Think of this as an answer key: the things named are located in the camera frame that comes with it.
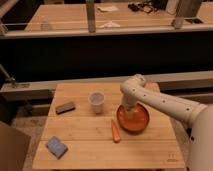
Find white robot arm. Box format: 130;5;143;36
120;74;213;171

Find metal clamp bracket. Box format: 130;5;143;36
0;64;30;88

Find orange carrot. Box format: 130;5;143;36
111;120;121;143

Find clear plastic cup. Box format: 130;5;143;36
88;91;105;114

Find crumpled white paper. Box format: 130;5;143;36
98;21;121;28

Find grey metal post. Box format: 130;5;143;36
171;0;203;29
86;0;96;33

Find white paper sheet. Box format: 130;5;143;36
97;6;119;12

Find blue sponge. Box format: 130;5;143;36
46;136;68;159

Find orange ceramic bowl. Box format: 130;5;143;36
116;103;150;133

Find grey metal post right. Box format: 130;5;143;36
171;0;203;29

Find black cables pile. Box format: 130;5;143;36
127;0;168;14

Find dark rectangular block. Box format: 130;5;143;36
55;102;75;115

